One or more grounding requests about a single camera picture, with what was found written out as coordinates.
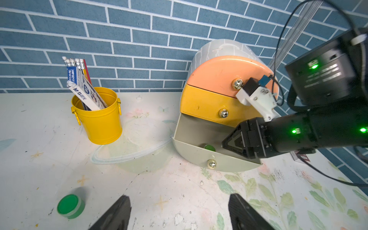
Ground pencil box 2B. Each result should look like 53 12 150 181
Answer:
67 66 107 111

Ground yellow drawer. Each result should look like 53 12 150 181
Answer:
180 84 262 127

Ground pink orange top drawer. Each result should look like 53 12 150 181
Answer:
186 56 273 98

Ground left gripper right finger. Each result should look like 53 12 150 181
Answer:
228 194 274 230

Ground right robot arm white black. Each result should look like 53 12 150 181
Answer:
222 28 368 160

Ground white round drawer cabinet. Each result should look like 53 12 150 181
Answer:
187 39 264 80

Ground pencils in cup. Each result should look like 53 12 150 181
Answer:
62 57 91 111

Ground grey bottom drawer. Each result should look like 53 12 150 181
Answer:
173 114 262 173

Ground green paint can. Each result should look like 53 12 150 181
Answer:
57 194 85 219
204 144 216 152

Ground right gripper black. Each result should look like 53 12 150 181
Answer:
221 117 276 159

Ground red small box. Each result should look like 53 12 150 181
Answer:
290 151 310 163

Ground yellow pencil cup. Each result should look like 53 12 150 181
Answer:
71 87 122 145

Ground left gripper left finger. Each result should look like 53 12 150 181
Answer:
89 195 132 230

